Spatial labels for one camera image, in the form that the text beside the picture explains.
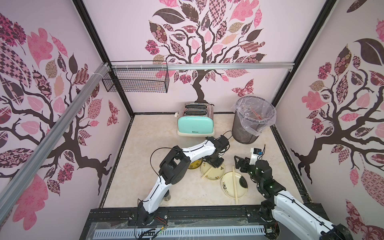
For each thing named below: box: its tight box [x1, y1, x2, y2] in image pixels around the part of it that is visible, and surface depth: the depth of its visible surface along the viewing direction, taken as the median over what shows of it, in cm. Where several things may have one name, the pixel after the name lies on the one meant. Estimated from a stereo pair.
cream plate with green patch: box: [221, 171, 248, 199], surface depth 85 cm
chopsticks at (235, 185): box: [232, 165, 239, 205], surface depth 83 cm
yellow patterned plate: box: [188, 157, 203, 169], surface depth 93 cm
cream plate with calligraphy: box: [201, 161, 226, 181], surface depth 89 cm
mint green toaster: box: [174, 102, 215, 137], surface depth 101 cm
